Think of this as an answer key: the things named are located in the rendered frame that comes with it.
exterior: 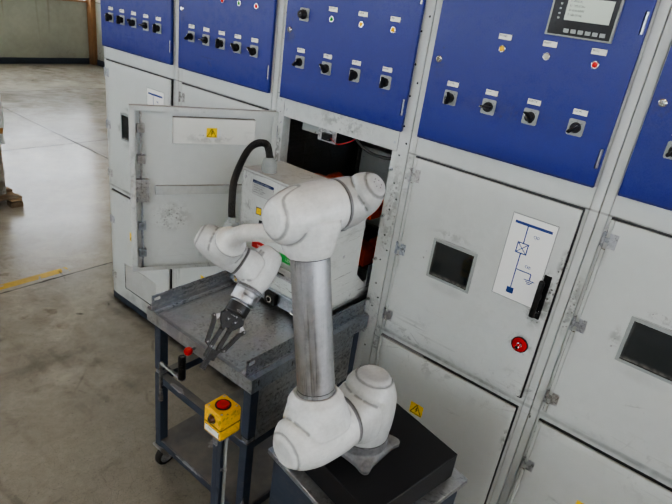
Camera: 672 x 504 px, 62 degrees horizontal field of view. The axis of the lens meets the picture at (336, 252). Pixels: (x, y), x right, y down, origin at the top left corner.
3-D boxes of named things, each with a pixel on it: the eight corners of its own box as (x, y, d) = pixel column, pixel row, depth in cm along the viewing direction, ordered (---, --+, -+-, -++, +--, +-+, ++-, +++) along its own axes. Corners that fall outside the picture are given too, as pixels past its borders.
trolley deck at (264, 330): (251, 395, 192) (252, 381, 190) (147, 319, 226) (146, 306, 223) (366, 327, 242) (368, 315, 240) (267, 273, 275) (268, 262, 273)
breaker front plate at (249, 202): (316, 318, 220) (331, 205, 201) (235, 272, 247) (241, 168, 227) (318, 317, 221) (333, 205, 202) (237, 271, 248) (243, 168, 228)
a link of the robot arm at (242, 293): (265, 295, 181) (255, 311, 179) (258, 296, 189) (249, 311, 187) (241, 280, 178) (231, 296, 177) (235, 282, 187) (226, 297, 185)
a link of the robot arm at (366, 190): (343, 188, 154) (305, 196, 145) (383, 156, 140) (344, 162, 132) (362, 231, 152) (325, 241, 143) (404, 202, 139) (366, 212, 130)
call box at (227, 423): (219, 443, 169) (221, 417, 165) (203, 429, 173) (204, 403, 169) (239, 430, 175) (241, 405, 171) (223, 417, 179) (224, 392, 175)
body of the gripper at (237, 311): (232, 296, 177) (216, 321, 175) (254, 310, 180) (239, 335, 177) (227, 297, 184) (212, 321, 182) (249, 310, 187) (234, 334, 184)
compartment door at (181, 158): (131, 265, 254) (127, 101, 224) (264, 256, 280) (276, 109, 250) (132, 272, 249) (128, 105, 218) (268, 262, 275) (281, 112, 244)
